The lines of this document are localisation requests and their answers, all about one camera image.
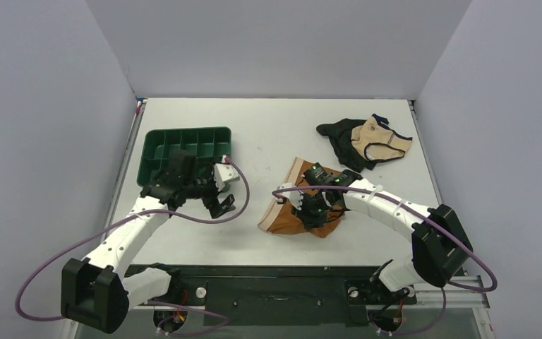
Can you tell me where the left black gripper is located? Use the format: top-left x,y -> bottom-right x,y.
183,157 -> 235,216

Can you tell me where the brown underwear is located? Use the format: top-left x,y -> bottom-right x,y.
258,157 -> 345,238

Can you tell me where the green compartment tray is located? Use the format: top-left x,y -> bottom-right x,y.
136,126 -> 233,188

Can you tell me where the black patterned underwear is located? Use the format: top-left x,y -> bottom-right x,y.
316,119 -> 376,172

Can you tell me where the beige underwear with dark trim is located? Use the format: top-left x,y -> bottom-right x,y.
350,114 -> 413,162

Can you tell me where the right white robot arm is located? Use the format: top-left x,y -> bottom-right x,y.
277,163 -> 471,302

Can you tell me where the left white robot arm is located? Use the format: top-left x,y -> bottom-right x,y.
61,150 -> 245,334

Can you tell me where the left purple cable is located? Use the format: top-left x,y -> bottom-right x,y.
14,156 -> 251,338

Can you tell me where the purple cable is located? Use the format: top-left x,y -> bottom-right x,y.
272,185 -> 499,337
14,156 -> 251,338

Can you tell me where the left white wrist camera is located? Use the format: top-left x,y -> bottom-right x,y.
213,163 -> 241,192

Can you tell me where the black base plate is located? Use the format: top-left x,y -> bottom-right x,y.
124,263 -> 442,333

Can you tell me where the aluminium frame rail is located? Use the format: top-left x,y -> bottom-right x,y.
411,275 -> 490,309

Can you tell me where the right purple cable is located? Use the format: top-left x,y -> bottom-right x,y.
272,185 -> 499,337

